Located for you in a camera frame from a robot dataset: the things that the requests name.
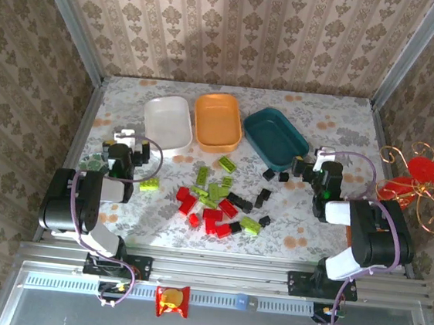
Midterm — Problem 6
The large green lego brick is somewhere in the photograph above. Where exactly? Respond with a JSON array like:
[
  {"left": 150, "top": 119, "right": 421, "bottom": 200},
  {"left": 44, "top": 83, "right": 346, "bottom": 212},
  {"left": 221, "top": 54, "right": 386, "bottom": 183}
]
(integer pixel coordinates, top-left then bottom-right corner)
[{"left": 238, "top": 215, "right": 263, "bottom": 236}]

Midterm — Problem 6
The large red lego brick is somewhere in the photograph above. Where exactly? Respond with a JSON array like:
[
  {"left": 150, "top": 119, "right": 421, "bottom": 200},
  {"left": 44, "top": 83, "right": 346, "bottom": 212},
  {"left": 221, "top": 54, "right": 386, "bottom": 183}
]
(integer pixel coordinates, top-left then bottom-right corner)
[{"left": 217, "top": 198, "right": 240, "bottom": 220}]

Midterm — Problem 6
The red lego plate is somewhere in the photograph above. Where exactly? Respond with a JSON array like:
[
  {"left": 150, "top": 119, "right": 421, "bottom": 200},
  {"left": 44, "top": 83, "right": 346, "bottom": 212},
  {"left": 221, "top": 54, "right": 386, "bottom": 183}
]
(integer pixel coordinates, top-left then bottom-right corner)
[{"left": 202, "top": 207, "right": 224, "bottom": 222}]

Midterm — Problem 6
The green leaf pattern bowl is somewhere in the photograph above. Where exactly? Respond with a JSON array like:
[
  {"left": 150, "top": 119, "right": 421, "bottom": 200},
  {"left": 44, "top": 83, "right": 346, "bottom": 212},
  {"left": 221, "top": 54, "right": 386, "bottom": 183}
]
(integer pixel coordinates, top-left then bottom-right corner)
[{"left": 77, "top": 151, "right": 112, "bottom": 175}]

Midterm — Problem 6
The white plastic container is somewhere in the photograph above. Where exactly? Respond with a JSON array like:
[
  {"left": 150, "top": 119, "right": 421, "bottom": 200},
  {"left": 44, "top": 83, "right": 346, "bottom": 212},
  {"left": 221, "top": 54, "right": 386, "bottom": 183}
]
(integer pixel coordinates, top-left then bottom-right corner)
[{"left": 139, "top": 92, "right": 198, "bottom": 160}]

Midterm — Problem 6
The teal plastic container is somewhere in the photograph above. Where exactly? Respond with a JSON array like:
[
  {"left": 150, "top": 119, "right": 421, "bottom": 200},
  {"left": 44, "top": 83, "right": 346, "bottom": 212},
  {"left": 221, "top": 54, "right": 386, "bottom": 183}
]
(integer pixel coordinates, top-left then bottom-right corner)
[{"left": 238, "top": 103, "right": 315, "bottom": 176}]

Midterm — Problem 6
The orange plastic container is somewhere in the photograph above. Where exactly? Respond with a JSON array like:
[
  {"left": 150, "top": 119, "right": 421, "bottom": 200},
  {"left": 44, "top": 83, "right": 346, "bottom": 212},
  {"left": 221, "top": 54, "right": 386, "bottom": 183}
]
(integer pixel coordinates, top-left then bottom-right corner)
[{"left": 189, "top": 90, "right": 247, "bottom": 157}]

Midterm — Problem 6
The floral table cover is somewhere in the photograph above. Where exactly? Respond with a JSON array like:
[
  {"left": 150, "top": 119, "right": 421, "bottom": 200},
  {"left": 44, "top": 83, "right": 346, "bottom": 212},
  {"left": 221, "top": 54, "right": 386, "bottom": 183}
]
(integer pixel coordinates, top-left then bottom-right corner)
[{"left": 50, "top": 68, "right": 422, "bottom": 274}]

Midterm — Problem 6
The aluminium cross beam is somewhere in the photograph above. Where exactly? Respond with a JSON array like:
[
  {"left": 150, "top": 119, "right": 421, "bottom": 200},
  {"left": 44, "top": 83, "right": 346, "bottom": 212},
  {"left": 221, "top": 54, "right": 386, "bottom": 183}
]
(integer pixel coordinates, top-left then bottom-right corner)
[{"left": 15, "top": 231, "right": 433, "bottom": 310}]

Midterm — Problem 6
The black controller board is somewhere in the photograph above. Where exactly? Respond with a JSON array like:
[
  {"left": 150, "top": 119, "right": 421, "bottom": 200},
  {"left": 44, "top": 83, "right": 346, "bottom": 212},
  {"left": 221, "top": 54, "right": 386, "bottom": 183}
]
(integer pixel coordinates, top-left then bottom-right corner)
[
  {"left": 97, "top": 278, "right": 132, "bottom": 304},
  {"left": 310, "top": 301, "right": 347, "bottom": 325}
]

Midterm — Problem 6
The small blue block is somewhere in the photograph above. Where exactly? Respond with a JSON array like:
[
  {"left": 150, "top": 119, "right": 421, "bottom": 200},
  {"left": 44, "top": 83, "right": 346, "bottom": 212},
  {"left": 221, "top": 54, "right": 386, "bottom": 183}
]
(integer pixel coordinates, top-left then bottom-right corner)
[{"left": 235, "top": 292, "right": 249, "bottom": 313}]

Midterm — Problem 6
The red snack packet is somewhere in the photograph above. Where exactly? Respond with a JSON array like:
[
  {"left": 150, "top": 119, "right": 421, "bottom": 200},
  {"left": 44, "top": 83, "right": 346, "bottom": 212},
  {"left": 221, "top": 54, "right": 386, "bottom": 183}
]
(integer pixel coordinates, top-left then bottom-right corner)
[{"left": 153, "top": 283, "right": 192, "bottom": 321}]

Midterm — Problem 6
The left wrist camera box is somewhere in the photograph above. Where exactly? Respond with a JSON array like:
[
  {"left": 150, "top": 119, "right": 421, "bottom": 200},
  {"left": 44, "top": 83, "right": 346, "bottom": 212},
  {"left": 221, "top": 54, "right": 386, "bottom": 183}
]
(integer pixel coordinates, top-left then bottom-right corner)
[{"left": 112, "top": 127, "right": 146, "bottom": 150}]

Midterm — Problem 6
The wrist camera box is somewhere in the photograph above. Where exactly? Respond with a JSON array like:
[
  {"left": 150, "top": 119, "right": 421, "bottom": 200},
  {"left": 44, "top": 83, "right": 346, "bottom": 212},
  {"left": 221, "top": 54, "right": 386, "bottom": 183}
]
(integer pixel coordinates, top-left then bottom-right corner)
[
  {"left": 315, "top": 144, "right": 338, "bottom": 165},
  {"left": 112, "top": 127, "right": 146, "bottom": 150}
]

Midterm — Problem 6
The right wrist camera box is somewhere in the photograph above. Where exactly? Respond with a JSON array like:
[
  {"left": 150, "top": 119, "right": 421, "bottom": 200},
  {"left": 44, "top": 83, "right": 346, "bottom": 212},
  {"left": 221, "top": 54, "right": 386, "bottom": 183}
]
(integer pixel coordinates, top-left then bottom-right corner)
[{"left": 315, "top": 144, "right": 338, "bottom": 165}]

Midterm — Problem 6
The aluminium side rail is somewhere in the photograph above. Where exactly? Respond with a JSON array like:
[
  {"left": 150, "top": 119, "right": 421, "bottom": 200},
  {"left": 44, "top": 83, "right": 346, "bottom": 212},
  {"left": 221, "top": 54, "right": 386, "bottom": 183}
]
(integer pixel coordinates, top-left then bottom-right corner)
[
  {"left": 32, "top": 74, "right": 108, "bottom": 249},
  {"left": 351, "top": 99, "right": 434, "bottom": 280}
]

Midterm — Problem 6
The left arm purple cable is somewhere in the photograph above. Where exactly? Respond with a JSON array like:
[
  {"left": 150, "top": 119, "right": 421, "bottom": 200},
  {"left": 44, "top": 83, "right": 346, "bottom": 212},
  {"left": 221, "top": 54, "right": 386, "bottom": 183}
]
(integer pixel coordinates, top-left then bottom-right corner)
[{"left": 59, "top": 128, "right": 166, "bottom": 311}]

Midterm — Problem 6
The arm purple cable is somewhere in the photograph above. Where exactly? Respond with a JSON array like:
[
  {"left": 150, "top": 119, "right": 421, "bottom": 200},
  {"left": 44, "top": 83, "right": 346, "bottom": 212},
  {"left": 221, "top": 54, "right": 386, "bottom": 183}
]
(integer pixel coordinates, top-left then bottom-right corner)
[
  {"left": 310, "top": 149, "right": 412, "bottom": 325},
  {"left": 59, "top": 128, "right": 166, "bottom": 311}
]

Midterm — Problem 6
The red gold wire ornament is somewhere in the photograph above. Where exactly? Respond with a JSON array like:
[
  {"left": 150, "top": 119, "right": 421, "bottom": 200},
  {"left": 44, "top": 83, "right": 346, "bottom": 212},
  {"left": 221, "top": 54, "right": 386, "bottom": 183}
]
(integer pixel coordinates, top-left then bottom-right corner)
[{"left": 371, "top": 137, "right": 434, "bottom": 235}]

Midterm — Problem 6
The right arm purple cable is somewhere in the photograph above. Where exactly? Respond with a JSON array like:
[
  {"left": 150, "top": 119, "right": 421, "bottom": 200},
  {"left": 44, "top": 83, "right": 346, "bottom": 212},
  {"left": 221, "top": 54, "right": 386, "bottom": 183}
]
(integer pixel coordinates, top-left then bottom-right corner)
[{"left": 310, "top": 149, "right": 412, "bottom": 325}]

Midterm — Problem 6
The aluminium frame post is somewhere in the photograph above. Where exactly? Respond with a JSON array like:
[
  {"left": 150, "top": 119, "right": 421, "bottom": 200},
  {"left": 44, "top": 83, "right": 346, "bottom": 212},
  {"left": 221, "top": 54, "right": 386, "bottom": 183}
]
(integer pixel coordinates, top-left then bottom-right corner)
[
  {"left": 368, "top": 0, "right": 434, "bottom": 116},
  {"left": 20, "top": 0, "right": 114, "bottom": 88}
]

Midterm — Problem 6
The grey slotted cable tray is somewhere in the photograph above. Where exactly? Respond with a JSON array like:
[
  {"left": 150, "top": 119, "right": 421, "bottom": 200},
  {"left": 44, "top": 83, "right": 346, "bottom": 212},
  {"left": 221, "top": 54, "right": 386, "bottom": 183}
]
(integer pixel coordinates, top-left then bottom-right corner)
[{"left": 23, "top": 269, "right": 316, "bottom": 320}]

